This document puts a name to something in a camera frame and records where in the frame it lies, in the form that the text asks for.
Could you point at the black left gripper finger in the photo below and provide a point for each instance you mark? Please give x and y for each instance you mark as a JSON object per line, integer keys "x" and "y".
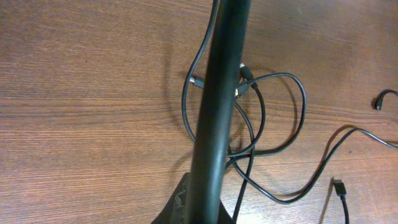
{"x": 180, "y": 208}

